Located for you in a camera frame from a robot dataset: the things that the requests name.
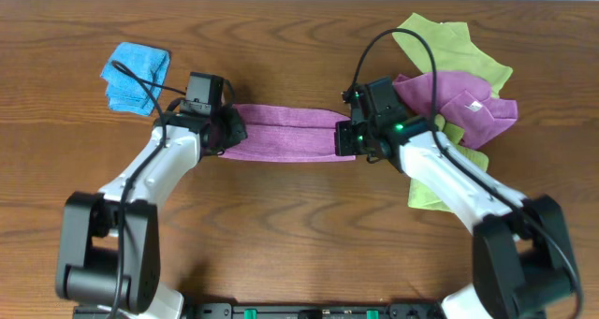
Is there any purple microfiber cloth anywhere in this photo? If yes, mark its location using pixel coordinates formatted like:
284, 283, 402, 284
222, 104, 356, 163

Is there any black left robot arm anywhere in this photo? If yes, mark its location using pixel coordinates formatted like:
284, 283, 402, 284
55, 107, 247, 318

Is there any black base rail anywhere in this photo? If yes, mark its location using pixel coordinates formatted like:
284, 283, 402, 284
72, 301, 548, 319

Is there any lower green cloth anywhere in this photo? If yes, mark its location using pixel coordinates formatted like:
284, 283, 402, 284
408, 114, 489, 212

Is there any folded blue cloth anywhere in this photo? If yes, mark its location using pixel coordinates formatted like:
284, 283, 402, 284
100, 42, 170, 116

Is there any upper green cloth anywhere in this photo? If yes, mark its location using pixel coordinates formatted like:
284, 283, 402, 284
399, 13, 513, 98

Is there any crumpled purple cloth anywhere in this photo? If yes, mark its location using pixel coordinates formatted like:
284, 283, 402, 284
392, 71, 519, 150

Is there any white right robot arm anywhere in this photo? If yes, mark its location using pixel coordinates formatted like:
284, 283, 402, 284
335, 118, 584, 318

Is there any green cloth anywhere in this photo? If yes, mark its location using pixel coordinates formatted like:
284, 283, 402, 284
408, 114, 489, 212
399, 13, 513, 98

